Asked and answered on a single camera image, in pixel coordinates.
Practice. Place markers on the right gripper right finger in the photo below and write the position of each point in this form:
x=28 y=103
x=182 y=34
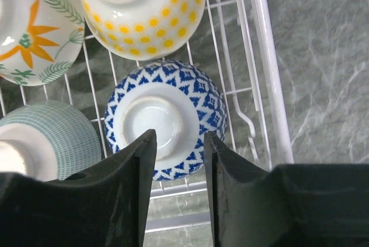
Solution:
x=291 y=205

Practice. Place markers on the orange flower bowl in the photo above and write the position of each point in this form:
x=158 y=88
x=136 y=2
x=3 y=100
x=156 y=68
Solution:
x=40 y=39

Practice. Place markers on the blue white patterned bowl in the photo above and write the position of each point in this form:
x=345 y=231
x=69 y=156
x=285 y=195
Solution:
x=177 y=100

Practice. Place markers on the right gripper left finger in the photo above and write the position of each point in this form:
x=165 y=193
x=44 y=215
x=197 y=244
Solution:
x=103 y=205

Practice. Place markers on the light teal glazed bowl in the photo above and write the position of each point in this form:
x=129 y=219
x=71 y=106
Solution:
x=47 y=141

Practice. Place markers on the yellow sun teal bowl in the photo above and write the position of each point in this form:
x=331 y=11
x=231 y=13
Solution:
x=143 y=29

